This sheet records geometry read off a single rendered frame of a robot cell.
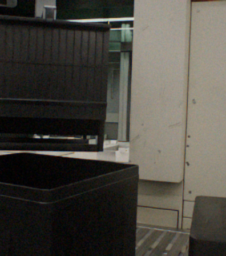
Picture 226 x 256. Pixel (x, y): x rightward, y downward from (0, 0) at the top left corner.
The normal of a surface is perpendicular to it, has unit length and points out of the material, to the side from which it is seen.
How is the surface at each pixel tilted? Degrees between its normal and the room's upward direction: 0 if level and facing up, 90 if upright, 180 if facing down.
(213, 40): 90
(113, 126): 90
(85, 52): 90
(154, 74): 90
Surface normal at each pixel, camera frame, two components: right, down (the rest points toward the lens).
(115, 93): -0.34, 0.04
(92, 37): 0.23, 0.05
